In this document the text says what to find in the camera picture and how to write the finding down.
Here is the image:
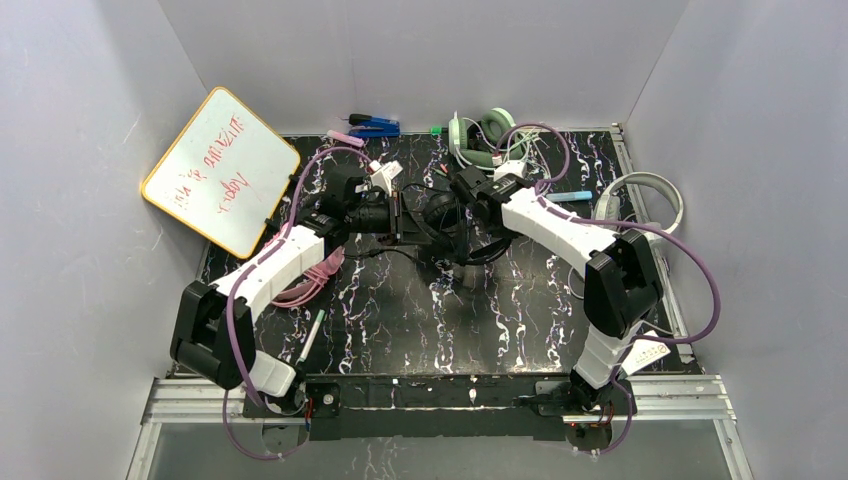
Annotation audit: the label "yellow framed whiteboard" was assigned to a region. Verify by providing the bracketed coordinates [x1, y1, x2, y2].
[141, 87, 301, 259]

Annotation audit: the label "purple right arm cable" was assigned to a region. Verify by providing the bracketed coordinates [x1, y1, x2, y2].
[493, 122, 722, 458]

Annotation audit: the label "black blue headphones with cable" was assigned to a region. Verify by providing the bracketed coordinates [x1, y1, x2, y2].
[369, 180, 518, 266]

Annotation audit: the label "pink headphones with cable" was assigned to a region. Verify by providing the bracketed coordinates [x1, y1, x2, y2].
[271, 246, 345, 309]

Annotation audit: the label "white green marker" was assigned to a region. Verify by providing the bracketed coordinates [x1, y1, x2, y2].
[296, 309, 326, 364]

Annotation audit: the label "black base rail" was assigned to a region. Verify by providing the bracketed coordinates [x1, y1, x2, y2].
[142, 370, 730, 445]

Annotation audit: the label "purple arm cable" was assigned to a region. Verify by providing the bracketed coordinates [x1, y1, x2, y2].
[221, 146, 382, 462]
[493, 122, 722, 458]

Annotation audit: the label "light blue marker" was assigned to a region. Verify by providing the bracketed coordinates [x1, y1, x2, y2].
[546, 191, 593, 203]

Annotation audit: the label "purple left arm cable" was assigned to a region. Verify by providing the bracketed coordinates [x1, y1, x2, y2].
[221, 146, 382, 462]

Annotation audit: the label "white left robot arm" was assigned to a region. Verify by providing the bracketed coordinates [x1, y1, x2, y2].
[170, 161, 403, 398]

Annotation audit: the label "white headphones with cable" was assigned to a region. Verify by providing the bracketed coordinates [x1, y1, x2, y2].
[590, 171, 685, 235]

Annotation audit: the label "blue black marker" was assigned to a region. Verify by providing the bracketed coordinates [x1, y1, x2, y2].
[347, 113, 401, 139]

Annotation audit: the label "green headphones with cable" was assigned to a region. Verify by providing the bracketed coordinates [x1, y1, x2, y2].
[447, 107, 551, 178]

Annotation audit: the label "pink marker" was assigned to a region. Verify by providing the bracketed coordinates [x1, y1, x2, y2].
[326, 130, 365, 148]

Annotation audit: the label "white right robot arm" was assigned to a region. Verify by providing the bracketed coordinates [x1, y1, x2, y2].
[450, 166, 663, 410]

